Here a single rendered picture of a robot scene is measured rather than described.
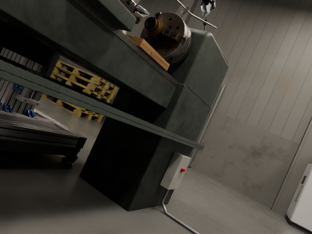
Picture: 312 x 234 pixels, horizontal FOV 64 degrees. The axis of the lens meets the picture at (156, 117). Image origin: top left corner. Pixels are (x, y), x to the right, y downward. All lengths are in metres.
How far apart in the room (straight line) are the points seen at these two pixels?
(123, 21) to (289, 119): 4.65
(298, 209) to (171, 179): 2.95
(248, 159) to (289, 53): 2.24
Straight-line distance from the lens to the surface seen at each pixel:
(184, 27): 1.58
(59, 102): 5.90
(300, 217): 4.49
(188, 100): 1.70
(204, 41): 1.68
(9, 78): 0.73
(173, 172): 1.80
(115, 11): 0.99
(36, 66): 1.89
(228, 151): 5.29
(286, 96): 5.47
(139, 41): 1.21
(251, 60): 5.71
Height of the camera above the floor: 0.58
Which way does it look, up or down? 1 degrees up
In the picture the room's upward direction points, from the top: 25 degrees clockwise
